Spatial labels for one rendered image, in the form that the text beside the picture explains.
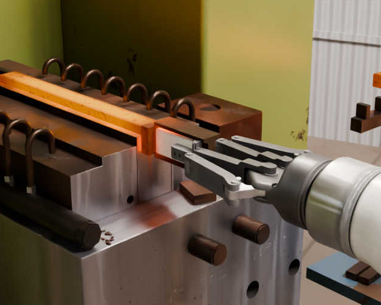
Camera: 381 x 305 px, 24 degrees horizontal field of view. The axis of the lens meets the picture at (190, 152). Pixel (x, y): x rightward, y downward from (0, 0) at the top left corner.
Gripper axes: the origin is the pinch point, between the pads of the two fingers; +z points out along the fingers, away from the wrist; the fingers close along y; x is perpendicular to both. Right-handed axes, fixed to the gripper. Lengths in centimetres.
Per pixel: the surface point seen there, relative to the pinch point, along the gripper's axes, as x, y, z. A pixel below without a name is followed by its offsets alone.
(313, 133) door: -98, 229, 155
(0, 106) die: -0.7, -6.1, 28.6
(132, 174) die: -4.1, -3.6, 5.2
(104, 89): 0.8, 5.4, 20.9
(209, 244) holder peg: -11.5, 0.5, -3.6
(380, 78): -5, 53, 9
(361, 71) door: -67, 236, 136
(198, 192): -7.0, 3.0, 0.8
